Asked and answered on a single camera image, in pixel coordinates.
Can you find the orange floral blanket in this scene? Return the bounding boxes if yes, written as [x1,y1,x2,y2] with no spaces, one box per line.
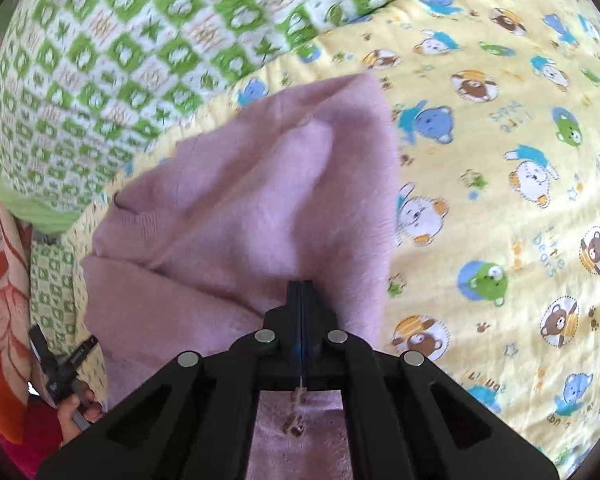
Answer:
[0,195,47,446]

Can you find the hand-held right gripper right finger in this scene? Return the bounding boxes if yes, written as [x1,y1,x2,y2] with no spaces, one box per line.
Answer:
[303,280,561,480]

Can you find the magenta cloth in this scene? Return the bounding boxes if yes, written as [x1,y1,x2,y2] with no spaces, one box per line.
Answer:
[10,400,81,467]

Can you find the person's left hand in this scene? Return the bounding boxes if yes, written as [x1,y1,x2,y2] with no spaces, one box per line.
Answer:
[55,382,105,443]

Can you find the small green patterned pillow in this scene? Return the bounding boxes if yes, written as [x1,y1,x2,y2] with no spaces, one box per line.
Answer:
[29,237,109,407]

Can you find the pink knit sweater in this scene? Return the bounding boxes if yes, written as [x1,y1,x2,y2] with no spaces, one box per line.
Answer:
[80,71,401,480]

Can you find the green checked patterned pillow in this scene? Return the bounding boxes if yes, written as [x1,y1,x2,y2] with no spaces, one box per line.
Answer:
[0,0,460,235]

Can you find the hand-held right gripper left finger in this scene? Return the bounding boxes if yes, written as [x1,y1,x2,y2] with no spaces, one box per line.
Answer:
[35,280,303,480]

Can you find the yellow bear print bedsheet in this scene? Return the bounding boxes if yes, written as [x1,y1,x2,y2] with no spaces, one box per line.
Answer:
[62,0,600,480]

